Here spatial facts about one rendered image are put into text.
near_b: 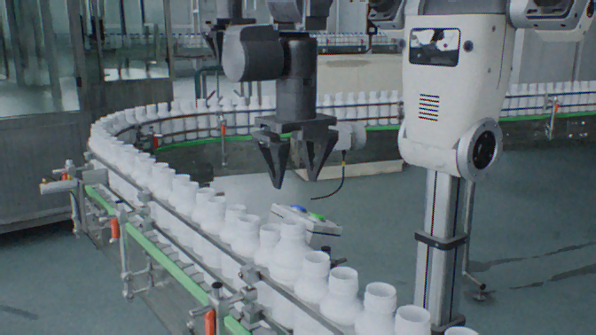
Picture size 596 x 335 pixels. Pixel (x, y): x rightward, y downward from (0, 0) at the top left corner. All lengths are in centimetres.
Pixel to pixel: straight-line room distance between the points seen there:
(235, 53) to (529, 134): 252
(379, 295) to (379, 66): 441
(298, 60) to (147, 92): 531
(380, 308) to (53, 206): 341
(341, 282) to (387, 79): 446
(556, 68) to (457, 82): 579
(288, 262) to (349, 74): 420
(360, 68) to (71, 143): 265
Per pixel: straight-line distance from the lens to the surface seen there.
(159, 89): 599
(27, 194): 384
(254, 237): 83
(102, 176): 150
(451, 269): 141
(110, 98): 582
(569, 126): 321
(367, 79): 495
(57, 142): 379
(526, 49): 661
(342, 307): 66
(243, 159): 227
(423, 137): 126
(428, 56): 124
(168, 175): 112
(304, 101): 67
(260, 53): 62
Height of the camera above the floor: 147
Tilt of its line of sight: 16 degrees down
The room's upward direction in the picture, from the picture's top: straight up
